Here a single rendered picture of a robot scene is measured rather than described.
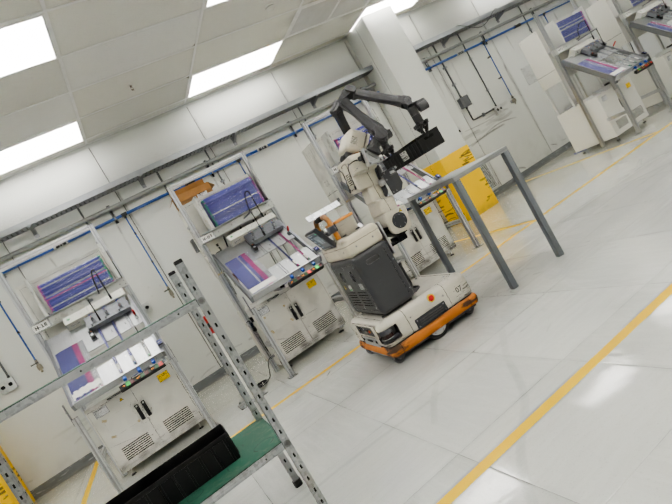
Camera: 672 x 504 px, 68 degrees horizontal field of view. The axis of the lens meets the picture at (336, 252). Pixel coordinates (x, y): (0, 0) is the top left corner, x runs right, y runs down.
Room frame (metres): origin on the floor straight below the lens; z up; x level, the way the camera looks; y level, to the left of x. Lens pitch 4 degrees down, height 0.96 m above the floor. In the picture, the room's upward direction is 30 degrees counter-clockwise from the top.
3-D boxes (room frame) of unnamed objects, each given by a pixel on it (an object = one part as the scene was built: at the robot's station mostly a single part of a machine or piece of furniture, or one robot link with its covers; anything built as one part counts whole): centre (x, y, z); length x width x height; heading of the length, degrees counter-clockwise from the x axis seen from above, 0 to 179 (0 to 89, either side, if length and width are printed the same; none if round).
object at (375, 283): (3.24, -0.14, 0.59); 0.55 x 0.34 x 0.83; 16
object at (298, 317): (4.72, 0.69, 0.31); 0.70 x 0.65 x 0.62; 112
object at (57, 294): (4.20, 2.04, 0.95); 1.35 x 0.82 x 1.90; 22
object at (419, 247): (5.10, -0.74, 0.65); 1.01 x 0.73 x 1.29; 22
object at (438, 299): (3.27, -0.22, 0.16); 0.67 x 0.64 x 0.25; 106
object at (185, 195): (4.86, 0.80, 1.82); 0.68 x 0.30 x 0.20; 112
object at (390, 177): (3.35, -0.50, 0.99); 0.28 x 0.16 x 0.22; 16
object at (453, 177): (3.48, -0.97, 0.40); 0.70 x 0.45 x 0.80; 16
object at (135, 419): (4.01, 1.95, 0.66); 1.01 x 0.73 x 1.31; 22
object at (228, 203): (4.63, 0.59, 1.52); 0.51 x 0.13 x 0.27; 112
